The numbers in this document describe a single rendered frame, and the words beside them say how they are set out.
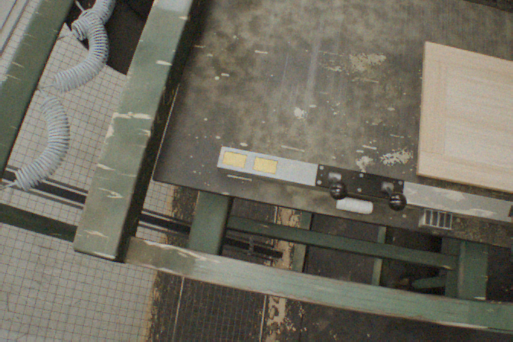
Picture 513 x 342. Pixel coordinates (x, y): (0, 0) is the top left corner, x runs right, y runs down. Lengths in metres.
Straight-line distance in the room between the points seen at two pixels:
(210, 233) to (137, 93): 0.36
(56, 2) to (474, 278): 1.43
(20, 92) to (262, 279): 0.88
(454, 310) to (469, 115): 0.48
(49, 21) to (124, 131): 0.60
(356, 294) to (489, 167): 0.46
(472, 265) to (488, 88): 0.46
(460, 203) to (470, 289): 0.21
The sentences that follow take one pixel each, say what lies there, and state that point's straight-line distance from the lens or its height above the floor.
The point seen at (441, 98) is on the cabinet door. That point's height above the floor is 1.25.
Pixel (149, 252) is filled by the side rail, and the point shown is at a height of 1.77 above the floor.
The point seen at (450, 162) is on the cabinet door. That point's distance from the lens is 1.06.
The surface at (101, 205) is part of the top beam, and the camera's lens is 0.90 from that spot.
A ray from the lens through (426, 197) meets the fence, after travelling 0.98.
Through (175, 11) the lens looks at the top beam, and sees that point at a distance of 1.06.
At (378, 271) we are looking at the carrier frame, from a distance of 2.46.
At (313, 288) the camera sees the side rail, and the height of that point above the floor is 1.48.
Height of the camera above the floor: 2.08
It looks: 29 degrees down
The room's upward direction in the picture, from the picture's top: 67 degrees counter-clockwise
